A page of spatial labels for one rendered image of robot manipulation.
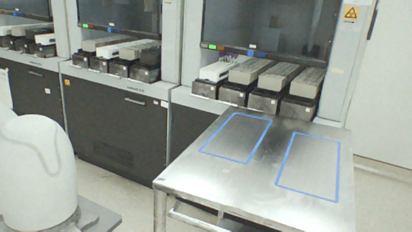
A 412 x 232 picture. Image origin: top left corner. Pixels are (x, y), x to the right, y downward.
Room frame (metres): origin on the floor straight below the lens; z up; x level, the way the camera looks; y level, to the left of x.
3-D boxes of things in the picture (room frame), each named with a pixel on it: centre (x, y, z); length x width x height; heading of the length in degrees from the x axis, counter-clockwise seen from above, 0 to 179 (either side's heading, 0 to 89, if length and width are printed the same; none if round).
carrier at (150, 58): (1.75, 0.32, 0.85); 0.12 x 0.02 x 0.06; 63
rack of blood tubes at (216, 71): (1.66, -0.08, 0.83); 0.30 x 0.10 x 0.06; 153
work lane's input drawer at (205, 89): (1.78, -0.14, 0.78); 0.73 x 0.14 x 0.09; 153
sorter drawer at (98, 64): (2.10, 0.49, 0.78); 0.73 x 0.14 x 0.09; 153
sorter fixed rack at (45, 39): (2.23, 1.04, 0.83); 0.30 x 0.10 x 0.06; 153
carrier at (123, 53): (1.82, 0.46, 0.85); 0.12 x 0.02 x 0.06; 64
